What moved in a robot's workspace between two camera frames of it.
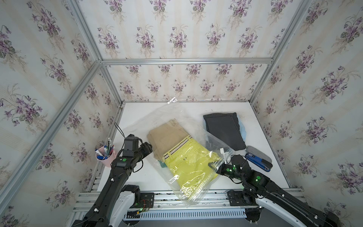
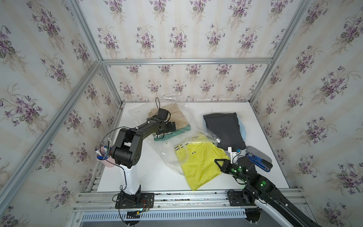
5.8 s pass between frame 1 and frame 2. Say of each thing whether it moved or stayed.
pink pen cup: stayed
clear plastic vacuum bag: moved
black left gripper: moved
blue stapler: stayed
